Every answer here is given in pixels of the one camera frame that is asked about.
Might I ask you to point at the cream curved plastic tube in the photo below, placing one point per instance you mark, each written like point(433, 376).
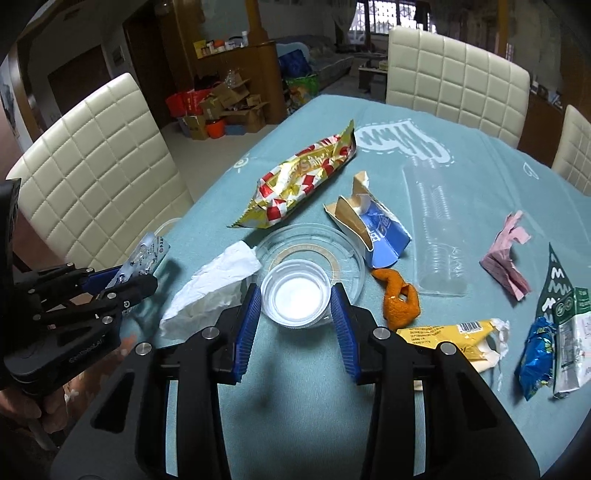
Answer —
point(162, 225)

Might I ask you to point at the dark wooden door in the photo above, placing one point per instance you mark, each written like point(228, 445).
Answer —
point(83, 78)

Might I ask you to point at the barred window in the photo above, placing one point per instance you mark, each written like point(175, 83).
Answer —
point(397, 21)

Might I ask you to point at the torn yellow wrapper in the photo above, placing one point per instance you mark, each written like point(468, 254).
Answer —
point(443, 334)

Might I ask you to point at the person's left hand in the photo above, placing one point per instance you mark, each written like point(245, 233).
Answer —
point(51, 413)

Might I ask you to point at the orange bucket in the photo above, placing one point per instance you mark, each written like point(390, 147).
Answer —
point(214, 129)

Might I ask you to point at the low coffee table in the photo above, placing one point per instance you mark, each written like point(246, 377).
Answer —
point(371, 69)

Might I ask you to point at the red and gold snack bag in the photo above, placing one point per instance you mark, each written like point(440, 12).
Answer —
point(300, 180)

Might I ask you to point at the torn blue and white carton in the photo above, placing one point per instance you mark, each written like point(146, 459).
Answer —
point(383, 235)

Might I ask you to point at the white tissue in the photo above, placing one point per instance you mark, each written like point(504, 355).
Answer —
point(207, 286)

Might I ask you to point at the crumpled pink paper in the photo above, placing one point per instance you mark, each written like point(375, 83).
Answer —
point(503, 263)

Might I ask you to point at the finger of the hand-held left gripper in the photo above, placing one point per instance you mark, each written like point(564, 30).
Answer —
point(134, 293)
point(99, 279)

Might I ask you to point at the grey sofa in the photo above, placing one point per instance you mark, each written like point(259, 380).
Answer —
point(328, 60)

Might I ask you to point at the small clear plastic cup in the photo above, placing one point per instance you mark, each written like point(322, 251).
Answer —
point(295, 295)

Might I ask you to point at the blue snack wrapper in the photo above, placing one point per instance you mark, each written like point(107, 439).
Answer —
point(535, 355)

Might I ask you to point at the green printed bag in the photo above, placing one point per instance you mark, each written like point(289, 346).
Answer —
point(302, 90)

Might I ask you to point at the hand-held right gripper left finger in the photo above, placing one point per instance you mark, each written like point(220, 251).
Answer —
point(244, 332)

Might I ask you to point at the clear plastic cup sleeve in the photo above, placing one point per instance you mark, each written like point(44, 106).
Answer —
point(434, 221)

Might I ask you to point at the cream quilted dining chair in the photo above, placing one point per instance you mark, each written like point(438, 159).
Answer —
point(457, 78)
point(92, 170)
point(575, 143)

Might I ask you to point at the clear plastic lid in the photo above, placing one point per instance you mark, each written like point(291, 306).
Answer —
point(318, 249)

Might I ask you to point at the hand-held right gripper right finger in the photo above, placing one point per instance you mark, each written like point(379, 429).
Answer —
point(344, 332)

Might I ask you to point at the orange peel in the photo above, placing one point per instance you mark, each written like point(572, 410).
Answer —
point(397, 300)

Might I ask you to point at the silver pill blister pack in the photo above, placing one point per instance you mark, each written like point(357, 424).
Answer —
point(147, 254)

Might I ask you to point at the black white checkered packet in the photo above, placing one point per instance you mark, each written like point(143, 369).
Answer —
point(570, 332)

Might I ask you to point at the blue bag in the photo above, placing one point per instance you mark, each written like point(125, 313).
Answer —
point(293, 62)

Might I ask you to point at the row of bottles and boxes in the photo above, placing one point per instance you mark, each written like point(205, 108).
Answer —
point(221, 46)

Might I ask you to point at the pile of cardboard boxes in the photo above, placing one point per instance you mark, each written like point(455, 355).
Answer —
point(226, 99)

